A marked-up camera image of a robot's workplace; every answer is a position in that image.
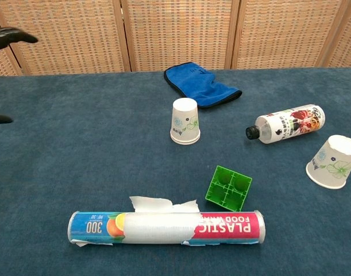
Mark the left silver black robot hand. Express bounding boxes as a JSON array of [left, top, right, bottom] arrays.
[[0, 26, 39, 125]]

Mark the wicker folding screen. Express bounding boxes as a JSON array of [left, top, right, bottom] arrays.
[[0, 0, 351, 77]]

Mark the blue microfibre cloth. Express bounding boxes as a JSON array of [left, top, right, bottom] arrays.
[[163, 62, 243, 109]]

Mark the plastic food wrap roll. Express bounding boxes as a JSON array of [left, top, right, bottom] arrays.
[[67, 195, 267, 248]]

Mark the green plastic building block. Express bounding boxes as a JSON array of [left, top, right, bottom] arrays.
[[204, 165, 253, 213]]

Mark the clear plastic bottle black cap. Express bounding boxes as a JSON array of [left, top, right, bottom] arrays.
[[245, 103, 326, 144]]

